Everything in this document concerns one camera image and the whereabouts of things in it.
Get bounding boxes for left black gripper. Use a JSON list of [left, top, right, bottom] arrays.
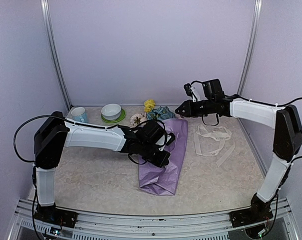
[[139, 141, 171, 168]]

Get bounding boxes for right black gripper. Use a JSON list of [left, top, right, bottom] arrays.
[[175, 98, 214, 118]]

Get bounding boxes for purple wrapping paper sheet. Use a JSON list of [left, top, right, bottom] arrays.
[[138, 118, 189, 197]]

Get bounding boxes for blue fake flower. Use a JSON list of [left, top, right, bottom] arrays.
[[146, 106, 176, 121]]

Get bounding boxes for yellow fake flower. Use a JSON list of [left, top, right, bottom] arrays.
[[144, 99, 156, 113]]

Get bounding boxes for cream printed ribbon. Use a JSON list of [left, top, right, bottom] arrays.
[[193, 124, 235, 168]]

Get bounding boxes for green plate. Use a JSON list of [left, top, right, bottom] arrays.
[[101, 109, 126, 124]]

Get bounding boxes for white ceramic bowl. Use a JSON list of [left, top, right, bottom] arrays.
[[101, 103, 122, 121]]

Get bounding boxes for pink fake rose stems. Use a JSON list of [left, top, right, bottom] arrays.
[[130, 113, 147, 126]]

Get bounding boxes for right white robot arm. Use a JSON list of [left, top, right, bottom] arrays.
[[175, 79, 302, 222]]

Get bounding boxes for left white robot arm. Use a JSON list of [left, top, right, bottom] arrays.
[[34, 111, 175, 222]]

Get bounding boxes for light blue mug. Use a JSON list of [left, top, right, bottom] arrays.
[[70, 107, 88, 123]]

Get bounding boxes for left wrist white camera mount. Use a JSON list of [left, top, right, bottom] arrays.
[[156, 132, 175, 151]]

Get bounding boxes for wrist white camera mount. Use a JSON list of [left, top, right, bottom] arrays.
[[156, 132, 175, 151], [183, 83, 200, 103]]

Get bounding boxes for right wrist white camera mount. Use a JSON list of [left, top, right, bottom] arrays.
[[183, 83, 200, 103]]

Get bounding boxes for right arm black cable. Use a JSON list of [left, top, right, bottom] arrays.
[[184, 79, 302, 161]]

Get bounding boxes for right aluminium corner post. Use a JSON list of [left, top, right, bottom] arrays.
[[237, 0, 262, 96]]

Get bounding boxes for aluminium corner post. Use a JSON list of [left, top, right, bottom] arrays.
[[237, 0, 262, 96], [40, 0, 73, 110]]

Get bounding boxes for aluminium front rail frame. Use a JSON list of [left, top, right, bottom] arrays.
[[4, 198, 301, 240]]

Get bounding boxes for left aluminium corner post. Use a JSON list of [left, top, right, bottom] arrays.
[[40, 0, 73, 110]]

